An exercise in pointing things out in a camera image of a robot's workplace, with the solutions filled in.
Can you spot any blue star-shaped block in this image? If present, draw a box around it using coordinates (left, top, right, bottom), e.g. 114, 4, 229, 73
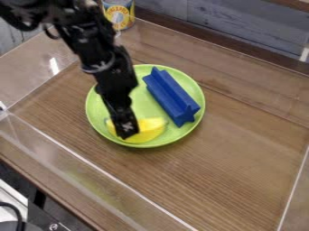
142, 67, 201, 127

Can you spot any green round plate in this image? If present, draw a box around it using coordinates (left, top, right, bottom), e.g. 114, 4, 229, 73
85, 64, 205, 148

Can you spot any clear acrylic tray wall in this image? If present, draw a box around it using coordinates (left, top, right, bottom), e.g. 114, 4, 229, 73
0, 20, 309, 231

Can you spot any yellow labelled tin can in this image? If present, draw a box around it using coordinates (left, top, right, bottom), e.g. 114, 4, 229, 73
102, 0, 136, 31

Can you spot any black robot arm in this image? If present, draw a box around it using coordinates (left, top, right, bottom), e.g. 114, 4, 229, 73
0, 0, 140, 139

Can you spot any black bracket with bolt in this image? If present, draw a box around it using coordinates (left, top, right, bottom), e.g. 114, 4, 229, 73
29, 200, 93, 231

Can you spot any black cable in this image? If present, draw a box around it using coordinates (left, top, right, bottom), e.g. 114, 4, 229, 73
0, 201, 26, 231

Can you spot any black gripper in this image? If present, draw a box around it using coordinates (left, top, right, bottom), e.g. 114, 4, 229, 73
82, 45, 141, 139

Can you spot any yellow toy banana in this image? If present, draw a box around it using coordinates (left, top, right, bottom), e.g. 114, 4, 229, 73
106, 116, 168, 143

